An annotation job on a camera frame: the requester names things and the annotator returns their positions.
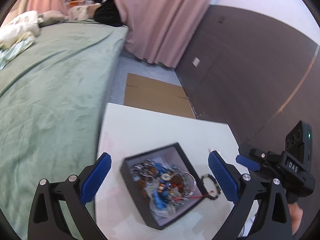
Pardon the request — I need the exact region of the flattened brown cardboard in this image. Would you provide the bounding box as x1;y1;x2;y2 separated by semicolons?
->
124;73;195;119

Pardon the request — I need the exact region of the plush pillow on bed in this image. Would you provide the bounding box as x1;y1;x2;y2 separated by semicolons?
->
37;10;68;28

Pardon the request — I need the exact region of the black jewelry box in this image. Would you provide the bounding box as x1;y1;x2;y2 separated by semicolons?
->
120;142;208;230

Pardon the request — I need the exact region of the white wall outlet plate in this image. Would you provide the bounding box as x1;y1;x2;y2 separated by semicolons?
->
192;57;200;67

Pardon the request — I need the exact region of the black clothing pile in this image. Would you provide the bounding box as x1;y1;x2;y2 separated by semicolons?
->
93;0;123;27

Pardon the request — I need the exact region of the jewelry pile in box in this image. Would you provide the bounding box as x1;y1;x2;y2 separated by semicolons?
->
130;159;197;218

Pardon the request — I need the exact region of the green bed blanket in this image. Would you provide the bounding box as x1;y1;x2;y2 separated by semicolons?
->
1;22;128;239

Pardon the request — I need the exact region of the person's right hand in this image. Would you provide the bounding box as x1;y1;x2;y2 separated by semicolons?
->
288;203;303;235

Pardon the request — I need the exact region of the crumpled white bedding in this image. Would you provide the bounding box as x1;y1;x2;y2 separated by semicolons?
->
1;10;40;70

